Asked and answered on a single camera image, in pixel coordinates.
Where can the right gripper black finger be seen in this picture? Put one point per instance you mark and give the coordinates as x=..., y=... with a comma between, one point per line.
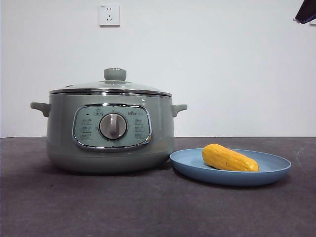
x=308, y=12

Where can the yellow corn cob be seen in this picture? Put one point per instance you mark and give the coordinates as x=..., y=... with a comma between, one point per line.
x=228, y=159

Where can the glass lid with green knob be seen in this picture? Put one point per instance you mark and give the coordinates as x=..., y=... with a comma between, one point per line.
x=114, y=74

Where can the round blue plate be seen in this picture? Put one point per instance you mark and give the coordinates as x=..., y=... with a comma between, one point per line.
x=190, y=164

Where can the pale green electric steamer pot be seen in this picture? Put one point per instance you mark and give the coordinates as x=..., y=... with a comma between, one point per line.
x=61, y=128

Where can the white wall power socket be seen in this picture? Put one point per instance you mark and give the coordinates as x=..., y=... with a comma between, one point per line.
x=109, y=15

